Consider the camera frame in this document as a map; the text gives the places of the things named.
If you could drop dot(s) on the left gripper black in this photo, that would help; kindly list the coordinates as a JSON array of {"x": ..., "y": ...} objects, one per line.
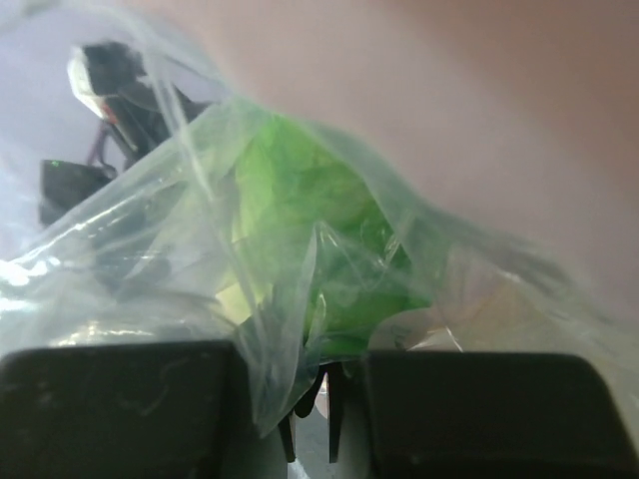
[{"x": 65, "y": 186}]

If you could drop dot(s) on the clear zip top bag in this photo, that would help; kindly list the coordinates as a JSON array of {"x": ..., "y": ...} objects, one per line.
[{"x": 75, "y": 283}]

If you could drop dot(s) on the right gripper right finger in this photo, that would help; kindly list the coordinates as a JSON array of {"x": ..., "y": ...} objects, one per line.
[{"x": 475, "y": 415}]

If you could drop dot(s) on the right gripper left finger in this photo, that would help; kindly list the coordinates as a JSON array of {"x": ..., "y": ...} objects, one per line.
[{"x": 155, "y": 410}]

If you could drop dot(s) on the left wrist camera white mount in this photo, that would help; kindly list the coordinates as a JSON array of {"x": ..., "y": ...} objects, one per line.
[{"x": 110, "y": 79}]

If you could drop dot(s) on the green polka dot toy food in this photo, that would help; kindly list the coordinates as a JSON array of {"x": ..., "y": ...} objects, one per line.
[{"x": 315, "y": 263}]

